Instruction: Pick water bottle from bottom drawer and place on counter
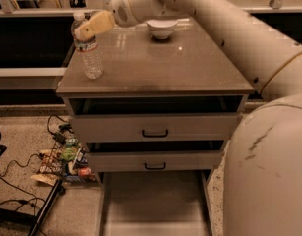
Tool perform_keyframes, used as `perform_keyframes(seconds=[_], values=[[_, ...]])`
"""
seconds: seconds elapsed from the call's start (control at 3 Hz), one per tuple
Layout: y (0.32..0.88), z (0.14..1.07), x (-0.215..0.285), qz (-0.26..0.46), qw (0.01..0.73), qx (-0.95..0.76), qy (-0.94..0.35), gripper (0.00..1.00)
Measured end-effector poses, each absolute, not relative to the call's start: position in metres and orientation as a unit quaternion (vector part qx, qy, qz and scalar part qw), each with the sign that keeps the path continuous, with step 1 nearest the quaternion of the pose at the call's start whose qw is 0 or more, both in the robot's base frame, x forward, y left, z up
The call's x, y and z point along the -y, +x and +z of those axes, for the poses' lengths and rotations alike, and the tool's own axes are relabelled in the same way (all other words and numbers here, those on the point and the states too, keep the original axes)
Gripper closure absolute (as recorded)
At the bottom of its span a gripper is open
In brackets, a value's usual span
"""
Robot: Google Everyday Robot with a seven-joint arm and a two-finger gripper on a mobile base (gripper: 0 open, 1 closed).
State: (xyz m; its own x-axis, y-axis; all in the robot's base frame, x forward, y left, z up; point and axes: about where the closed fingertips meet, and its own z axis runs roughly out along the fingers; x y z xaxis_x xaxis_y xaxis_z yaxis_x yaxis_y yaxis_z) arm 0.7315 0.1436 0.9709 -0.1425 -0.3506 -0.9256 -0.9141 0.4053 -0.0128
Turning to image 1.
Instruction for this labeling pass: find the black power adapter with cable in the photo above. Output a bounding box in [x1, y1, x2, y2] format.
[46, 115, 74, 145]

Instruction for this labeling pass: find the pile of snack packets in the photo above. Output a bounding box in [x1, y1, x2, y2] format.
[31, 138, 97, 186]

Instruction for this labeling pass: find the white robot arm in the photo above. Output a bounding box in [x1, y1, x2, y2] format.
[76, 0, 302, 236]

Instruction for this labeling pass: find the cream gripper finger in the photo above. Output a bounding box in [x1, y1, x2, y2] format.
[73, 10, 115, 40]

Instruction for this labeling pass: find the top grey drawer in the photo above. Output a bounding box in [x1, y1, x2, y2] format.
[71, 114, 242, 143]

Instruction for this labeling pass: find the clear plastic water bottle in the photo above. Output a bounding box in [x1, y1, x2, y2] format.
[71, 12, 103, 80]

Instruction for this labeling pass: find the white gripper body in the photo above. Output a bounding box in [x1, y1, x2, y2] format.
[109, 0, 138, 28]

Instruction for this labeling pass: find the grey drawer cabinet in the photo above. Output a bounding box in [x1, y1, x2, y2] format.
[55, 9, 257, 189]

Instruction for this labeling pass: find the white ceramic bowl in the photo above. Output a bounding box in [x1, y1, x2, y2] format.
[147, 20, 178, 39]

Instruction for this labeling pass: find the bottom open grey drawer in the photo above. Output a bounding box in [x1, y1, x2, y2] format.
[97, 171, 215, 236]

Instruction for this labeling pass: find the black stand base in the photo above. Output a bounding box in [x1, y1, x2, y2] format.
[0, 180, 65, 236]

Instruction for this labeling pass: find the middle grey drawer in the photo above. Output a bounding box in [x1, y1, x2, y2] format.
[87, 150, 223, 172]

